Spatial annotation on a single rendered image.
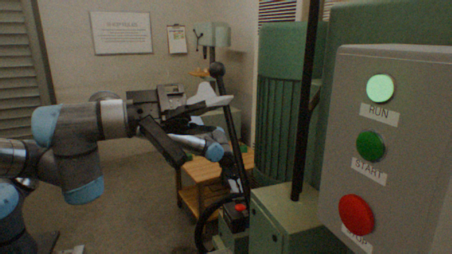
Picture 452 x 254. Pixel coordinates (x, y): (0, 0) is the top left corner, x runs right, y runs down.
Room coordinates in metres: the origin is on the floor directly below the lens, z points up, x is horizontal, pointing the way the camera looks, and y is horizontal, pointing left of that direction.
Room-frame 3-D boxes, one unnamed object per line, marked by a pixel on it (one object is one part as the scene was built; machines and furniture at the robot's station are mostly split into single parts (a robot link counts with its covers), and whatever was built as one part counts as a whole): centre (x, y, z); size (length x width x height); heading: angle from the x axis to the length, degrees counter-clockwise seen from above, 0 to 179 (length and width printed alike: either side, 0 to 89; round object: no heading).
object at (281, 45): (0.54, -0.15, 1.35); 0.18 x 0.18 x 0.31
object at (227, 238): (0.72, -0.07, 0.92); 0.15 x 0.13 x 0.09; 110
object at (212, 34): (2.94, 0.11, 0.79); 0.62 x 0.48 x 1.58; 27
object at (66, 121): (0.50, 0.28, 1.33); 0.11 x 0.08 x 0.09; 110
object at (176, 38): (3.57, 0.56, 1.42); 0.23 x 0.06 x 0.34; 118
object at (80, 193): (0.51, 0.29, 1.23); 0.11 x 0.08 x 0.11; 65
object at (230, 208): (0.72, -0.07, 0.99); 0.13 x 0.11 x 0.06; 110
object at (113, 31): (3.29, 1.11, 1.48); 0.64 x 0.02 x 0.46; 118
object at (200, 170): (2.10, 0.03, 0.32); 0.66 x 0.57 x 0.64; 118
